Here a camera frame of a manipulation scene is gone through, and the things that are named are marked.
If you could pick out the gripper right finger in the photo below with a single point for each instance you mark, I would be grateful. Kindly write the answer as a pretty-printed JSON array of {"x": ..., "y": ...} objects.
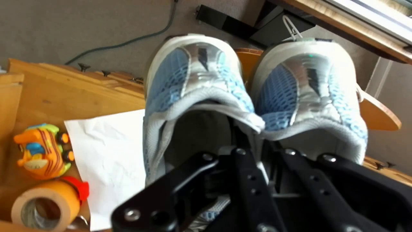
[{"x": 354, "y": 180}]

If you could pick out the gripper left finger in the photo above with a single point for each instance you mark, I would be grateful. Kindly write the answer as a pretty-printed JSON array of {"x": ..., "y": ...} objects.
[{"x": 193, "y": 180}]

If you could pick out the blue and white sneaker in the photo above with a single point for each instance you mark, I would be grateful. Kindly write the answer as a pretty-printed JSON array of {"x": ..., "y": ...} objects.
[
  {"x": 305, "y": 83},
  {"x": 196, "y": 74}
]

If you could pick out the white paper sheet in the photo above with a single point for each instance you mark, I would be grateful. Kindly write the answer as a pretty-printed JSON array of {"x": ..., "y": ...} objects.
[{"x": 109, "y": 161}]

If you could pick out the small red plastic piece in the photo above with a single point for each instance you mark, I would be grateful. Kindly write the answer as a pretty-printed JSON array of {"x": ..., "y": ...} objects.
[{"x": 80, "y": 188}]

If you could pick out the roll of tan masking tape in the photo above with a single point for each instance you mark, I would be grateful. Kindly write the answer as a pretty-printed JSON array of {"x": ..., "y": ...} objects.
[{"x": 61, "y": 196}]

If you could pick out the orange toy car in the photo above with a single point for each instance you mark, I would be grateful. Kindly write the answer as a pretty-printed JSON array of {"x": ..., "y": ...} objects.
[{"x": 43, "y": 151}]

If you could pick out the white plastic hanger hook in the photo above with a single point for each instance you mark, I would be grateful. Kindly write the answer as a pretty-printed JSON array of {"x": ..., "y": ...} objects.
[{"x": 291, "y": 27}]

